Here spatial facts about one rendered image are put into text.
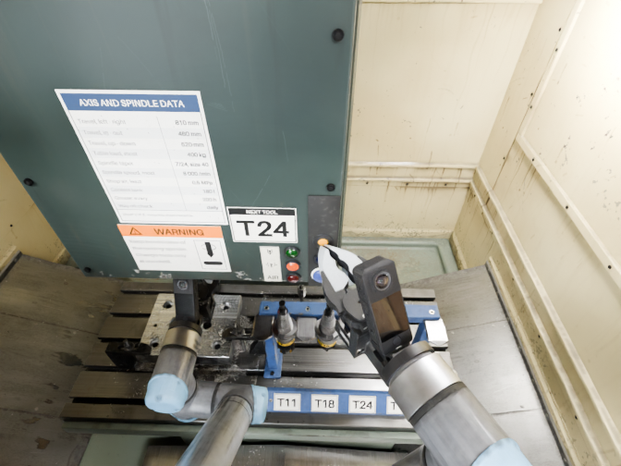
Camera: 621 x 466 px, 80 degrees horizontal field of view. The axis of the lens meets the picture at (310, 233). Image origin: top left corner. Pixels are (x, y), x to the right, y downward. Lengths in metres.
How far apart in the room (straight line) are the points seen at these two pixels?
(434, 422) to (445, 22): 1.32
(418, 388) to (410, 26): 1.27
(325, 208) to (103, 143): 0.29
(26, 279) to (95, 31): 1.58
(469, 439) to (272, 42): 0.43
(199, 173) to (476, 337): 1.27
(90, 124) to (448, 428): 0.51
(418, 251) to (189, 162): 1.69
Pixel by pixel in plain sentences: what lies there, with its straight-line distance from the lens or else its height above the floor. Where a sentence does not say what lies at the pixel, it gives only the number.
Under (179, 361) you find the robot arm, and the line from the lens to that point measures 0.81.
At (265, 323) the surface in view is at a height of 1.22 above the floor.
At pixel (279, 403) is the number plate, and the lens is 1.19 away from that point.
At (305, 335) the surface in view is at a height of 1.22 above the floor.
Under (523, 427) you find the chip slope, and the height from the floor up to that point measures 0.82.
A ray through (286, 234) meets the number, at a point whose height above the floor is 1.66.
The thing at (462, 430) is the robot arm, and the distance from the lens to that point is 0.43.
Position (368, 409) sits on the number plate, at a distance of 1.20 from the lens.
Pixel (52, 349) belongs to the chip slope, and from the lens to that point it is 1.79.
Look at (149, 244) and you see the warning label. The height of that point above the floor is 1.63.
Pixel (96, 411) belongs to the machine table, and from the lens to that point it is 1.37.
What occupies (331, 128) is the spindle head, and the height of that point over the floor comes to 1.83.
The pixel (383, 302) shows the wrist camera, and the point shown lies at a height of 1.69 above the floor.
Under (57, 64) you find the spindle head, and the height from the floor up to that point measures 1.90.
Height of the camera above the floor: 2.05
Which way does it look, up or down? 45 degrees down
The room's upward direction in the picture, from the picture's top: straight up
